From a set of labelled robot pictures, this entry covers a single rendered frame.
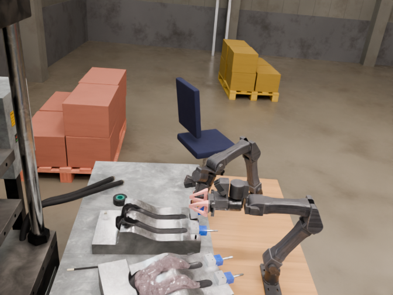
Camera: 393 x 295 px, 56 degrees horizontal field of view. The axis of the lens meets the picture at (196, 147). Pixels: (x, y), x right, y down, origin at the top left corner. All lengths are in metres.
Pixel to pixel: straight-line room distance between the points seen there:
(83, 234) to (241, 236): 0.79
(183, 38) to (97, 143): 6.88
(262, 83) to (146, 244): 5.06
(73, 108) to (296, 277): 2.49
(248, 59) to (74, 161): 3.61
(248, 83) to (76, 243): 5.00
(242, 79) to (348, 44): 5.06
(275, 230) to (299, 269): 0.28
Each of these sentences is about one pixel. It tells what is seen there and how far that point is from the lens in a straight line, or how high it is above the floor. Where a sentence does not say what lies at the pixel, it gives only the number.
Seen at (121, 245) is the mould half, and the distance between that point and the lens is 1.78.
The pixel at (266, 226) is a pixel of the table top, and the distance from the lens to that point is 2.08.
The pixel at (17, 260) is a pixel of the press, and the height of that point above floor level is 0.79.
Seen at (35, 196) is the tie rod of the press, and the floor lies 1.05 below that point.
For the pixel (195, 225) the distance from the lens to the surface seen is 1.80.
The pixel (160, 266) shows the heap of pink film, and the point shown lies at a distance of 1.61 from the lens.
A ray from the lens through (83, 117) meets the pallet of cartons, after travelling 3.57.
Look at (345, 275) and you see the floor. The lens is 3.19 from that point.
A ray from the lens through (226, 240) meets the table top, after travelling 1.93.
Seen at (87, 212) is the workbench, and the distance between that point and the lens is 2.09.
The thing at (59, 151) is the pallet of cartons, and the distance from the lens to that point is 3.76.
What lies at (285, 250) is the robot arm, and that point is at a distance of 1.63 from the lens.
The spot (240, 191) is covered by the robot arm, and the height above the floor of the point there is 1.28.
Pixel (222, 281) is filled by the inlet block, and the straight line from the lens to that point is 1.62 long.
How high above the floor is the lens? 2.03
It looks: 26 degrees down
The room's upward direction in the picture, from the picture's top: 5 degrees clockwise
